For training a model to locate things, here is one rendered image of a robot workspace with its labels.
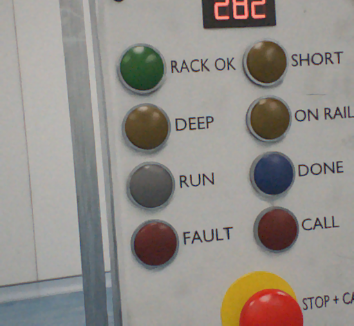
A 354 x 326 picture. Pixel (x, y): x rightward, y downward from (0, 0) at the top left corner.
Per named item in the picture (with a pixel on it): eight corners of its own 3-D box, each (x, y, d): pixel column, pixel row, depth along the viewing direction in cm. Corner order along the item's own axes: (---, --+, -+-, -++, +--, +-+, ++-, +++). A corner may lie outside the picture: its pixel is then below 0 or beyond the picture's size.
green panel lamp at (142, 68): (167, 89, 33) (164, 43, 33) (122, 92, 33) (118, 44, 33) (164, 90, 34) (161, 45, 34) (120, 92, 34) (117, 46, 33)
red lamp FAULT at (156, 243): (180, 264, 34) (177, 219, 34) (135, 271, 33) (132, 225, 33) (178, 262, 35) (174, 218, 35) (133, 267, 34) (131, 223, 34)
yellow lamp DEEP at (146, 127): (171, 148, 34) (168, 103, 33) (126, 152, 33) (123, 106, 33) (169, 148, 34) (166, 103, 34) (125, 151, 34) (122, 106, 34)
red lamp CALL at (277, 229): (301, 249, 36) (299, 207, 36) (261, 254, 35) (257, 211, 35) (296, 247, 36) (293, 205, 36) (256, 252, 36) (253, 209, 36)
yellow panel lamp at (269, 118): (294, 138, 35) (291, 94, 35) (253, 141, 35) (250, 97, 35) (289, 138, 36) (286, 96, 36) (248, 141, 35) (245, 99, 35)
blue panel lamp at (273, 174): (297, 194, 35) (294, 151, 35) (256, 198, 35) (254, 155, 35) (292, 193, 36) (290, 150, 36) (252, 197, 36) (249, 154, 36)
